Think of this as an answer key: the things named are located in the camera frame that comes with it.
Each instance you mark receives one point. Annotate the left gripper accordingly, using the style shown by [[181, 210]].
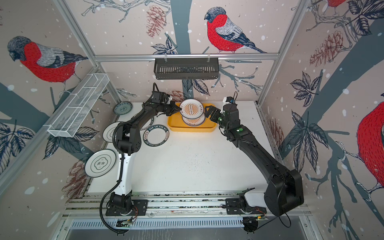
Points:
[[173, 107]]

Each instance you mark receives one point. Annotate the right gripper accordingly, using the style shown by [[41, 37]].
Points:
[[213, 110]]

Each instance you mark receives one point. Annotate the orange sunburst plate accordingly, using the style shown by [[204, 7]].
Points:
[[191, 109], [194, 122]]

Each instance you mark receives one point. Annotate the green rim plate front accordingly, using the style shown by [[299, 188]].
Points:
[[156, 135]]

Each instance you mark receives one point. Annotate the green rim plate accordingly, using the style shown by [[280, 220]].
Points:
[[148, 124], [156, 135]]

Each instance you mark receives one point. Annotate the green rim plate back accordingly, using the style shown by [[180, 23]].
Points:
[[148, 124]]

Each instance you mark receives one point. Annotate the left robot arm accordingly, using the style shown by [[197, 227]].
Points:
[[127, 139]]

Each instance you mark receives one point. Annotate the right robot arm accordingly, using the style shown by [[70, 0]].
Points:
[[285, 187]]

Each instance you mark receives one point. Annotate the yellow plastic bin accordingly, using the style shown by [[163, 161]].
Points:
[[176, 124]]

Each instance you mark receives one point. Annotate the black hanging basket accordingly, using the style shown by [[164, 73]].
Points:
[[186, 69]]

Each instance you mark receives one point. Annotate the small teal patterned plate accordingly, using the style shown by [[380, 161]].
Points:
[[122, 108]]

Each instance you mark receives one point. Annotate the white plate green motif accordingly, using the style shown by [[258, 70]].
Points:
[[109, 131]]

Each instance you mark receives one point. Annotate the white plate near base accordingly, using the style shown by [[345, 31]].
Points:
[[100, 163]]

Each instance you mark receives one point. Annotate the horizontal aluminium rail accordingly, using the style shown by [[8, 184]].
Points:
[[148, 58]]

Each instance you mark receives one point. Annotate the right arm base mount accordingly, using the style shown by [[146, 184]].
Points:
[[238, 206]]

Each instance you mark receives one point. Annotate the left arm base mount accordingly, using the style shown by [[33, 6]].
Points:
[[130, 208]]

